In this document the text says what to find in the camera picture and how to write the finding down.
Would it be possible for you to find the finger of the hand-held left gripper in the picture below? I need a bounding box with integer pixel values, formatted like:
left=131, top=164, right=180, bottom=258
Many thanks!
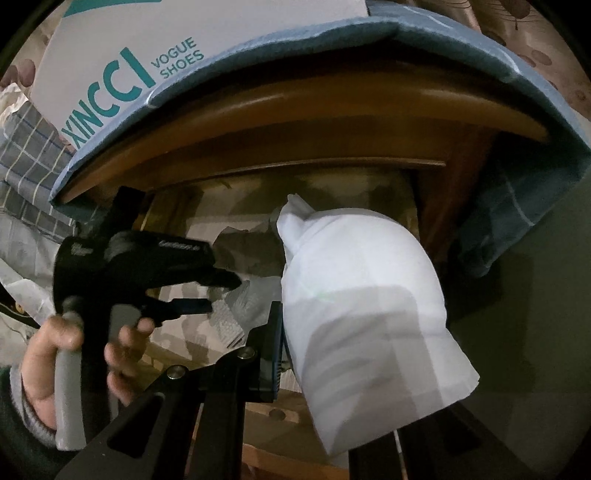
left=198, top=268, right=242, bottom=289
left=143, top=298, right=214, bottom=321

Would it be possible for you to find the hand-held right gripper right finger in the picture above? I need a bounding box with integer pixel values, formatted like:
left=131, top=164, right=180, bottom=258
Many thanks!
left=348, top=401, right=541, bottom=480

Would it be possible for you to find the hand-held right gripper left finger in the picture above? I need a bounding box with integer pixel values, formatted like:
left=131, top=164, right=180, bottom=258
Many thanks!
left=55, top=301, right=284, bottom=480

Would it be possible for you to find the grey ribbed knit cloth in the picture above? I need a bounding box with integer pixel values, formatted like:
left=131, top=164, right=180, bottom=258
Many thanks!
left=210, top=276, right=283, bottom=349

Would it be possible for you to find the white towel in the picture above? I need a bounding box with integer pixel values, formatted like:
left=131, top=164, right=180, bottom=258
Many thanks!
left=276, top=193, right=481, bottom=457

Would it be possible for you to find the person's left forearm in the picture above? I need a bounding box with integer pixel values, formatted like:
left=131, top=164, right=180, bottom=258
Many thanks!
left=0, top=364, right=63, bottom=480

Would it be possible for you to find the person's left hand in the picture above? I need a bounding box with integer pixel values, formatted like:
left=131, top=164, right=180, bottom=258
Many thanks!
left=21, top=316, right=155, bottom=437

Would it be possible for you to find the white printed sheet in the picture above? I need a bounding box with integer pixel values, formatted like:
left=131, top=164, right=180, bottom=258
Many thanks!
left=0, top=217, right=75, bottom=324

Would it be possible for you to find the grey plaid bedding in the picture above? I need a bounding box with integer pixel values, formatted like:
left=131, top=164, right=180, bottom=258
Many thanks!
left=0, top=99, right=112, bottom=241

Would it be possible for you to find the wooden nightstand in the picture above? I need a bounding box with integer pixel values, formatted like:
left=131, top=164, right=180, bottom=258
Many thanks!
left=58, top=69, right=550, bottom=287

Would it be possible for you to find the white plastic bag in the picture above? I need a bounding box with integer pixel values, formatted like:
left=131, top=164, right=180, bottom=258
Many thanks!
left=0, top=85, right=31, bottom=125

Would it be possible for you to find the white shoe box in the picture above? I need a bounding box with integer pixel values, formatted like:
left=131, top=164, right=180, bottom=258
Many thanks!
left=32, top=0, right=370, bottom=153

